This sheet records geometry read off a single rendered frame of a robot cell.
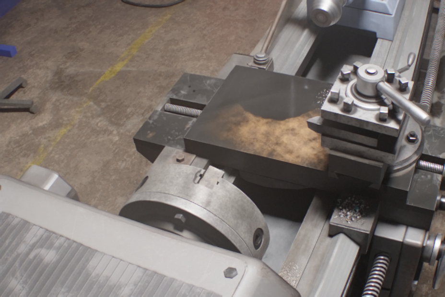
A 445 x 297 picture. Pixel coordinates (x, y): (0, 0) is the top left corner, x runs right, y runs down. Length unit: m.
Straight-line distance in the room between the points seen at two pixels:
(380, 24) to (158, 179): 1.16
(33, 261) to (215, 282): 0.23
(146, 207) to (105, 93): 2.36
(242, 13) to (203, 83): 2.12
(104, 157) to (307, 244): 1.71
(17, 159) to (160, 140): 1.64
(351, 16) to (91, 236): 1.39
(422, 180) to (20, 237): 0.97
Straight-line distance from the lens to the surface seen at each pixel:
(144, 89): 3.21
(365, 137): 1.18
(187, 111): 1.61
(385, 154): 1.19
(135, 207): 0.96
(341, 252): 1.28
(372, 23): 1.93
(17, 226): 0.78
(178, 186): 0.92
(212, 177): 0.95
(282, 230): 1.48
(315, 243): 1.31
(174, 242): 0.69
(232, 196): 0.93
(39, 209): 0.79
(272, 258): 1.43
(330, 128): 1.19
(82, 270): 0.69
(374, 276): 1.38
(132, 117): 3.05
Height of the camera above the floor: 1.87
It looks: 43 degrees down
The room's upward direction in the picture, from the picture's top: 8 degrees counter-clockwise
